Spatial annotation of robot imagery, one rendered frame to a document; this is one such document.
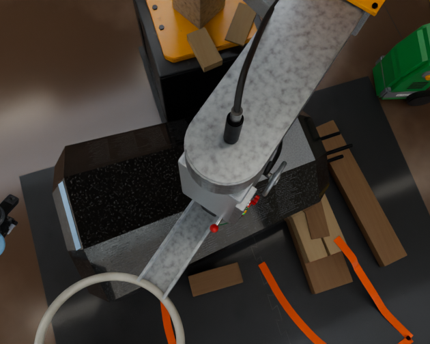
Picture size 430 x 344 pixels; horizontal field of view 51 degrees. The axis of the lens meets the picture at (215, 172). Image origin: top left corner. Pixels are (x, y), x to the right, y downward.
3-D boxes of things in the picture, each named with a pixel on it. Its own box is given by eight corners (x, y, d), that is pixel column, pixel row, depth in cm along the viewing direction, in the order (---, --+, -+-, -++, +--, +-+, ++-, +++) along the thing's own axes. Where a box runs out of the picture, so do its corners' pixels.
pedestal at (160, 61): (138, 48, 308) (120, -25, 236) (228, 24, 315) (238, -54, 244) (165, 134, 292) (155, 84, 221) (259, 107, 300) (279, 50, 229)
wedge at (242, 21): (238, 7, 229) (239, 1, 225) (256, 14, 229) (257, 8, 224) (224, 39, 224) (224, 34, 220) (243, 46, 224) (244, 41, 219)
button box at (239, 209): (240, 202, 158) (249, 183, 130) (246, 206, 157) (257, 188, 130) (228, 221, 156) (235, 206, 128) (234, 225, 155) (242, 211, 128)
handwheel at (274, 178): (262, 155, 173) (268, 143, 159) (284, 169, 172) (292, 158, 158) (241, 187, 170) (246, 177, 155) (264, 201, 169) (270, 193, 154)
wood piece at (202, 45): (186, 39, 223) (186, 34, 219) (204, 32, 225) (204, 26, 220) (203, 72, 219) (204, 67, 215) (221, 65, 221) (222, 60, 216)
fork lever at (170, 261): (231, 131, 183) (231, 126, 178) (271, 156, 180) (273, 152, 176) (129, 275, 165) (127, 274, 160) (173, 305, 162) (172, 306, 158)
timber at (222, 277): (193, 296, 266) (192, 297, 254) (188, 276, 268) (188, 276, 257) (241, 282, 269) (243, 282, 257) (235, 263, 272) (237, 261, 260)
